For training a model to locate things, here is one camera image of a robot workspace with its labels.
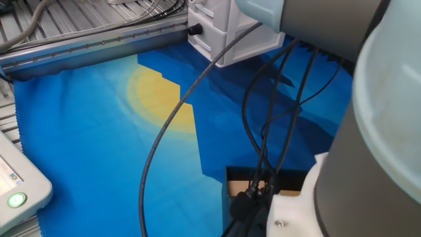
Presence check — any dark blue gift box base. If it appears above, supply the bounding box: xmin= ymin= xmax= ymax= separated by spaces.
xmin=223 ymin=166 xmax=309 ymax=198

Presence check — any white plastic drawer box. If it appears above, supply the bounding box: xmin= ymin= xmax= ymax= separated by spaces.
xmin=187 ymin=0 xmax=286 ymax=68

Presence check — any tall cardboard block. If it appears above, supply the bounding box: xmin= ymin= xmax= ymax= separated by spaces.
xmin=227 ymin=180 xmax=264 ymax=197

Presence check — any black round knob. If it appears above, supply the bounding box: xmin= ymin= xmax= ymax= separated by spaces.
xmin=187 ymin=22 xmax=204 ymax=36

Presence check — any blue landscape print tablecloth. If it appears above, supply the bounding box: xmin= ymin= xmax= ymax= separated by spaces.
xmin=12 ymin=36 xmax=355 ymax=237

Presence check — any black ridged foam mat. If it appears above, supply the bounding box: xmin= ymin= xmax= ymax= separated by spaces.
xmin=295 ymin=39 xmax=356 ymax=76

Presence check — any white teach pendant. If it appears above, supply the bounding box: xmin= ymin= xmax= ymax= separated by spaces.
xmin=0 ymin=130 xmax=53 ymax=235

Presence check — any black angled plug cable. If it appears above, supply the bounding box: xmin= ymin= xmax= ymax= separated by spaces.
xmin=241 ymin=39 xmax=300 ymax=185

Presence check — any green-tipped grey cable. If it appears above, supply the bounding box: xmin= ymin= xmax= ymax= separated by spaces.
xmin=137 ymin=21 xmax=264 ymax=237

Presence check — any white vented wrist bracket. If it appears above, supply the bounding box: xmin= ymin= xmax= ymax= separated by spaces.
xmin=266 ymin=151 xmax=330 ymax=237

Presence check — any grey rail with screws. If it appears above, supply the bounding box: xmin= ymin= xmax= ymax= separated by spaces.
xmin=0 ymin=13 xmax=190 ymax=82

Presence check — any thick grey cable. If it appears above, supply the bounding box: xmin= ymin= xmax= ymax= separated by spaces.
xmin=0 ymin=0 xmax=50 ymax=53

